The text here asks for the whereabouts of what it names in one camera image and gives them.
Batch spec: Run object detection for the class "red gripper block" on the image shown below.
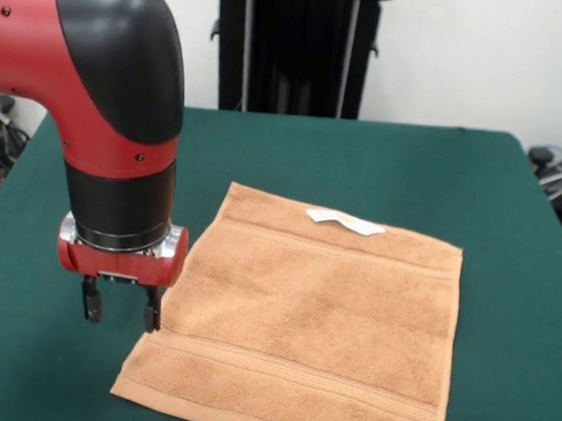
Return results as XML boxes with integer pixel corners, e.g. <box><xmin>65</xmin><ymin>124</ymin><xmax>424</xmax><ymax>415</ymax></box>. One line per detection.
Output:
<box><xmin>51</xmin><ymin>210</ymin><xmax>191</xmax><ymax>335</ymax></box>

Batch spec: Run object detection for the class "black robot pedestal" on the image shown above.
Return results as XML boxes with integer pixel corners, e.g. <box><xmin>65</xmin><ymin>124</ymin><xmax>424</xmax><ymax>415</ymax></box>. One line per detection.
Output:
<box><xmin>204</xmin><ymin>0</ymin><xmax>405</xmax><ymax>123</ymax></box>

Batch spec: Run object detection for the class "dark green table cloth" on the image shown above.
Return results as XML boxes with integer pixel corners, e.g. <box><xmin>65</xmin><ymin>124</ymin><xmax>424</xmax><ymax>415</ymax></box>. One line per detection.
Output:
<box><xmin>0</xmin><ymin>92</ymin><xmax>562</xmax><ymax>421</ymax></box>

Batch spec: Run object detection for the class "tan terry towel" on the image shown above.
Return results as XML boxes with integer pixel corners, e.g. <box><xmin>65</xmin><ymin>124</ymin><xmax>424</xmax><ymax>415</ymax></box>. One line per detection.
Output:
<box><xmin>107</xmin><ymin>174</ymin><xmax>469</xmax><ymax>421</ymax></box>

